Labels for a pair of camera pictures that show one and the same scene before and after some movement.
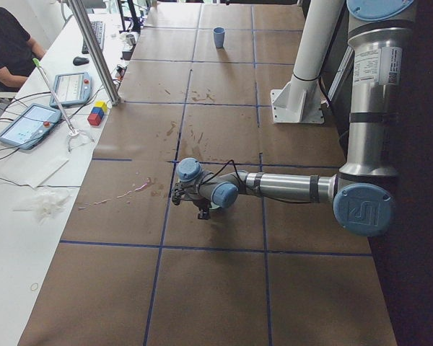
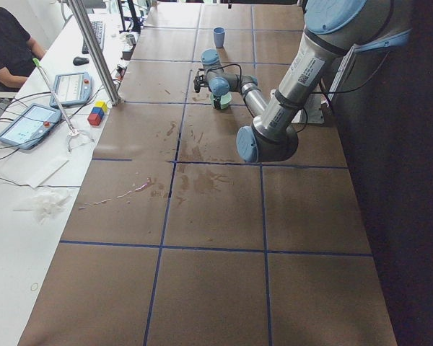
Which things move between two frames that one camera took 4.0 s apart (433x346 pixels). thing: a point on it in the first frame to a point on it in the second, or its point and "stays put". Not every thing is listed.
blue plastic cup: x=219 y=34 stays put
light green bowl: x=213 y=206 to x=224 y=100
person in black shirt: x=10 y=52 stays put
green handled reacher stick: x=73 y=133 stays put
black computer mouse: x=80 y=60 stays put
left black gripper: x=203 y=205 to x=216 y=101
